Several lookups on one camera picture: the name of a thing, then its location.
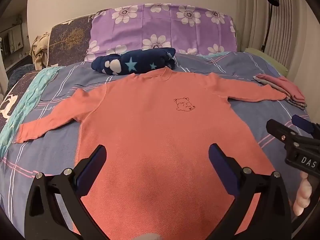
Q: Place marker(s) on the purple floral pillow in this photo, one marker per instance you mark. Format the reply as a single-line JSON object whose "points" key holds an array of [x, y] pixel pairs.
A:
{"points": [[186, 28]]}

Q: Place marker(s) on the pink folded clothes stack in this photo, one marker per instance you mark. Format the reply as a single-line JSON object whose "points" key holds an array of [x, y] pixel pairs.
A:
{"points": [[294, 96]]}

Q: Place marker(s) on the navy star fleece garment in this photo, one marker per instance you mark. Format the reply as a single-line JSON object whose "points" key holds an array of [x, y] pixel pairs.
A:
{"points": [[135, 61]]}

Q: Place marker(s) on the green blanket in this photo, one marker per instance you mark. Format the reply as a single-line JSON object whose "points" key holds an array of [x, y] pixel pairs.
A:
{"points": [[276, 65]]}

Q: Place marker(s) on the teal star blanket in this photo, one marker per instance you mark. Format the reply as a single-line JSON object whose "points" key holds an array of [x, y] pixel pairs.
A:
{"points": [[26, 104]]}

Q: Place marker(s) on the coral long-sleeve sweater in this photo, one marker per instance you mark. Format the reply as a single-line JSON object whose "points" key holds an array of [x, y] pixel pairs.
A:
{"points": [[157, 129]]}

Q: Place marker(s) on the right hand white glove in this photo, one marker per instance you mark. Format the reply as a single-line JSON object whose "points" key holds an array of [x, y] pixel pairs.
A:
{"points": [[303, 195]]}

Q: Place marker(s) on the black floor lamp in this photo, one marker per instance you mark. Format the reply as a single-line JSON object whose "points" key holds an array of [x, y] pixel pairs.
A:
{"points": [[273, 3]]}

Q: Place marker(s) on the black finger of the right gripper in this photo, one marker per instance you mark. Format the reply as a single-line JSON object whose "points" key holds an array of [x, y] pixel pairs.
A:
{"points": [[309, 127], [283, 133]]}

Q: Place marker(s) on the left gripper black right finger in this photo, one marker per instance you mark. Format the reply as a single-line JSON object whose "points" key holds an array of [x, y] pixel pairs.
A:
{"points": [[272, 216]]}

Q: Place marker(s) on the beige cloth bundle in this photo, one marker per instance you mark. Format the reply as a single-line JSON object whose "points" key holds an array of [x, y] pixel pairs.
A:
{"points": [[39, 51]]}

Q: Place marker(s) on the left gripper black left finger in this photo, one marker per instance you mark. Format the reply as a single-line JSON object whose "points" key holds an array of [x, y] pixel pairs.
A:
{"points": [[43, 217]]}

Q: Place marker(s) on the dark cat-print blanket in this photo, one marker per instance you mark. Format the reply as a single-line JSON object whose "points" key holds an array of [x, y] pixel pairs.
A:
{"points": [[19, 81]]}

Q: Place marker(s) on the dark tree-print pillow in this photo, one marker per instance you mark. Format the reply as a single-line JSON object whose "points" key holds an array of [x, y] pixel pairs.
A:
{"points": [[69, 41]]}

